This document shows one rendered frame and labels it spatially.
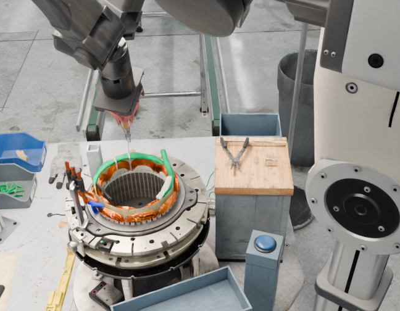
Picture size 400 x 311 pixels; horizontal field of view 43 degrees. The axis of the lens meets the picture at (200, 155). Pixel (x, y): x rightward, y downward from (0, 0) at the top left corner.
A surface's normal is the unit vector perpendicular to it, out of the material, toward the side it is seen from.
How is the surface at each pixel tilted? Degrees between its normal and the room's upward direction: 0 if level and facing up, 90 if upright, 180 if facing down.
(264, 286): 90
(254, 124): 90
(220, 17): 124
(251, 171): 0
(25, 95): 0
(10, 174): 88
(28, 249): 0
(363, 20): 90
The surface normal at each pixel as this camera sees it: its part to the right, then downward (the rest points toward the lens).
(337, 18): -0.57, 0.54
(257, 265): -0.30, 0.62
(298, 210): -0.02, -0.77
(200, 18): -0.46, 0.87
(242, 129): -0.04, 0.64
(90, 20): 0.77, 0.30
